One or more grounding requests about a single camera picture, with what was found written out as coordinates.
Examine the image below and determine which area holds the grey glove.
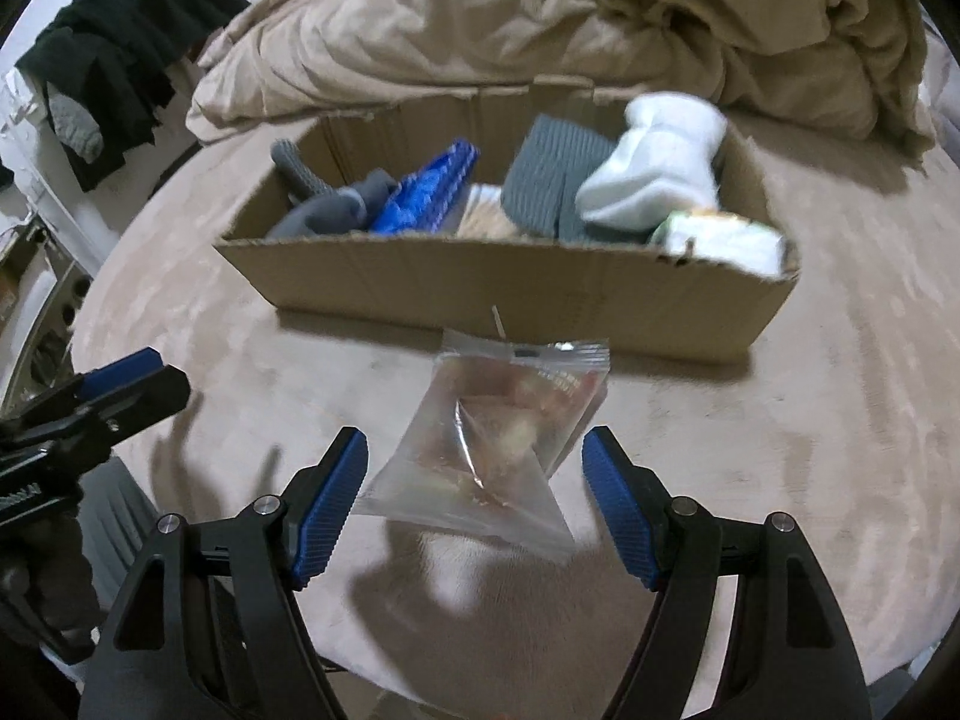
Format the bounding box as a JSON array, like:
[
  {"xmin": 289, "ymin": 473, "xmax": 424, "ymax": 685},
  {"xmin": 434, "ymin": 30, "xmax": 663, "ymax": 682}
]
[{"xmin": 267, "ymin": 140, "xmax": 398, "ymax": 239}]

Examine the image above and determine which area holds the clear plastic snack bag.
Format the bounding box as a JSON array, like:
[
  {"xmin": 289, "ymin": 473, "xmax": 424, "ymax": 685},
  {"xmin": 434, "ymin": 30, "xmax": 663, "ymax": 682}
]
[{"xmin": 356, "ymin": 330, "xmax": 610, "ymax": 564}]

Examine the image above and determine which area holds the blue snack packet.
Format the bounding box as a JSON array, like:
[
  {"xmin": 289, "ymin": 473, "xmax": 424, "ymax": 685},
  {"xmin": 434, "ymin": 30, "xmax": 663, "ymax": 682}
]
[{"xmin": 370, "ymin": 138, "xmax": 480, "ymax": 236}]

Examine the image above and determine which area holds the grey cloth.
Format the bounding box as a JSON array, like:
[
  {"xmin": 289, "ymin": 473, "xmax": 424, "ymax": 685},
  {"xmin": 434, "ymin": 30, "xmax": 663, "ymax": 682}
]
[{"xmin": 501, "ymin": 115, "xmax": 652, "ymax": 245}]

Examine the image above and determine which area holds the white sock roll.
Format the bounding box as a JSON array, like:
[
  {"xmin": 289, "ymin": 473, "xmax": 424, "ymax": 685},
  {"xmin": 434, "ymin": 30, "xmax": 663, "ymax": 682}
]
[{"xmin": 574, "ymin": 93, "xmax": 727, "ymax": 232}]

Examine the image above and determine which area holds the black clothes pile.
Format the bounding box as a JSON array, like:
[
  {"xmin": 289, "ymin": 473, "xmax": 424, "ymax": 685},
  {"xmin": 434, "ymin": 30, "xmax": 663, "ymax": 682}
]
[{"xmin": 16, "ymin": 0, "xmax": 247, "ymax": 192}]

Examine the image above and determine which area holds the open cardboard box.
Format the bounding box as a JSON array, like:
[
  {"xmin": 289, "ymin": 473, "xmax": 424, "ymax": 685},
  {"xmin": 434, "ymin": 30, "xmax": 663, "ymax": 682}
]
[{"xmin": 215, "ymin": 78, "xmax": 799, "ymax": 362}]

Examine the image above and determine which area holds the beige rumpled duvet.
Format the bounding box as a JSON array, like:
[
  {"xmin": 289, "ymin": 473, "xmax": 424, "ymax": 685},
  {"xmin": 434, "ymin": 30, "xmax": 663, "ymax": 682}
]
[{"xmin": 187, "ymin": 0, "xmax": 934, "ymax": 154}]

